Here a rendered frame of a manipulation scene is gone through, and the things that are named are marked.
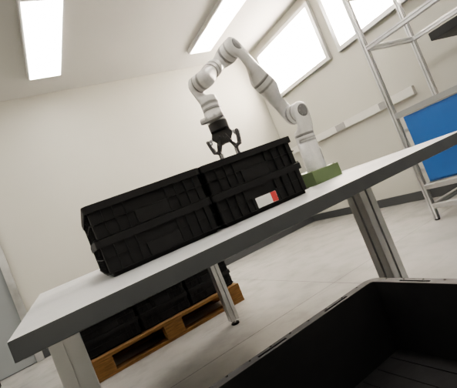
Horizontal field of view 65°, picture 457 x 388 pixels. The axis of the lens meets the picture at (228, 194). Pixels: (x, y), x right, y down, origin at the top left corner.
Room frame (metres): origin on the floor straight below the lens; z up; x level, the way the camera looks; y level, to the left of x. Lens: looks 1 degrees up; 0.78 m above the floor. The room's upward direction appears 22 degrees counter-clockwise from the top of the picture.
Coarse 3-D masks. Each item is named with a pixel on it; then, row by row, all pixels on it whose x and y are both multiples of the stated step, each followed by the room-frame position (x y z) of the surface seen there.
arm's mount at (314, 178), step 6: (336, 162) 1.70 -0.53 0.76; (324, 168) 1.66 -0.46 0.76; (330, 168) 1.67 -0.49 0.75; (336, 168) 1.69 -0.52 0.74; (306, 174) 1.66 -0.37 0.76; (312, 174) 1.62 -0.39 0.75; (318, 174) 1.64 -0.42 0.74; (324, 174) 1.65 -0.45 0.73; (330, 174) 1.67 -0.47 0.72; (336, 174) 1.68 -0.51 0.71; (306, 180) 1.67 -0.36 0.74; (312, 180) 1.64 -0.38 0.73; (318, 180) 1.63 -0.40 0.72; (324, 180) 1.65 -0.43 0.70; (306, 186) 1.69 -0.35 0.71
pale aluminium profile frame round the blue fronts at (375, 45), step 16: (352, 0) 3.00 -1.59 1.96; (432, 0) 2.41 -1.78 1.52; (352, 16) 2.92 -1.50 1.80; (400, 16) 3.25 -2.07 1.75; (416, 16) 2.55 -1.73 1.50; (448, 16) 2.94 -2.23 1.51; (384, 32) 2.75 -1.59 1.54; (368, 48) 2.90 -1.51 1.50; (416, 48) 3.23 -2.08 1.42; (368, 64) 2.95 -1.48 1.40; (432, 80) 3.24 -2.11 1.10; (384, 96) 2.94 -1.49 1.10; (400, 128) 2.92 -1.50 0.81; (416, 176) 2.95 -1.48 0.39; (448, 192) 3.09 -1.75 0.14; (432, 208) 2.92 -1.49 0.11
